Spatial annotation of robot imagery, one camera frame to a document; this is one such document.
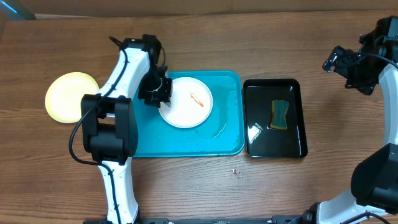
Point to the yellow plate with sauce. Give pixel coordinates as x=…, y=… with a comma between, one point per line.
x=63, y=97

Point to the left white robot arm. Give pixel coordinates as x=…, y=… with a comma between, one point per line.
x=109, y=125

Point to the white plate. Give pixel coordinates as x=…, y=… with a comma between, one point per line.
x=190, y=104

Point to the small debris on table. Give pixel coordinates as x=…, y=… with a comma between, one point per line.
x=237, y=172

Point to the green yellow sponge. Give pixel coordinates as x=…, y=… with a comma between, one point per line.
x=279, y=109

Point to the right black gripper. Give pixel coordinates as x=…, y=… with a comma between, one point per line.
x=367, y=87

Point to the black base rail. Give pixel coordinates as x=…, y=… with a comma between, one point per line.
x=277, y=219

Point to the dark object at corner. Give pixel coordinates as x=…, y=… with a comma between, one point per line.
x=15, y=10

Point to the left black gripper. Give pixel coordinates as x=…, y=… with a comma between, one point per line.
x=165, y=96

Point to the teal plastic tray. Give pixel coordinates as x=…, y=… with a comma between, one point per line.
x=222, y=134

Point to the black plastic tray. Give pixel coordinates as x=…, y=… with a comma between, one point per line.
x=261, y=140

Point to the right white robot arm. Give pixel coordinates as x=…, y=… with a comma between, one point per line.
x=373, y=191

